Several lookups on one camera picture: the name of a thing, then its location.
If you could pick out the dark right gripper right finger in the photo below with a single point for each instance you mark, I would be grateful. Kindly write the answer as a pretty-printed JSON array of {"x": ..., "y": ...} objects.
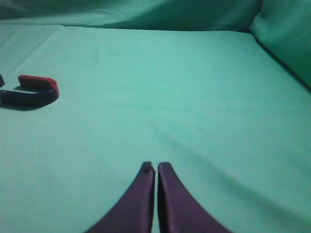
[{"x": 178, "y": 211}]

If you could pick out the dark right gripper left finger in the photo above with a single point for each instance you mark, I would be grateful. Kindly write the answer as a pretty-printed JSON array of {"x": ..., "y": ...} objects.
[{"x": 134, "y": 211}]

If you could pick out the red blue horseshoe magnet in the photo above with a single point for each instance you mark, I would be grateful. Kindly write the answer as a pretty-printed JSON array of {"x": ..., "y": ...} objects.
[{"x": 48, "y": 92}]

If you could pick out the green cloth backdrop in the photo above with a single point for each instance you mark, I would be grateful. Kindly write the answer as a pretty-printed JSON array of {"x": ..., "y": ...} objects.
[{"x": 221, "y": 89}]

